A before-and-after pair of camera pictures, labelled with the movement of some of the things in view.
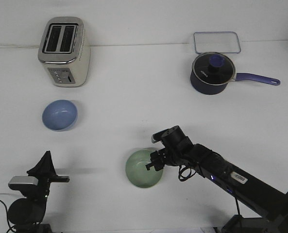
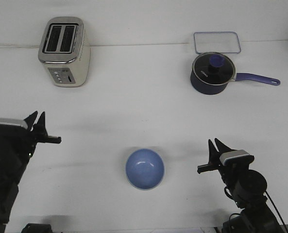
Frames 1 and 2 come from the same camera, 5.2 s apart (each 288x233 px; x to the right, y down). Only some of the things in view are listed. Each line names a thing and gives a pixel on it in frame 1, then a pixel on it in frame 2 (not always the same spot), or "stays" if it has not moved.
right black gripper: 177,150 -> 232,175
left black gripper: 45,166 -> 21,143
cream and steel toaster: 64,52 stays
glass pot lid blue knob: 213,68 stays
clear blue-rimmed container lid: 216,42 stays
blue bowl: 59,114 -> 144,169
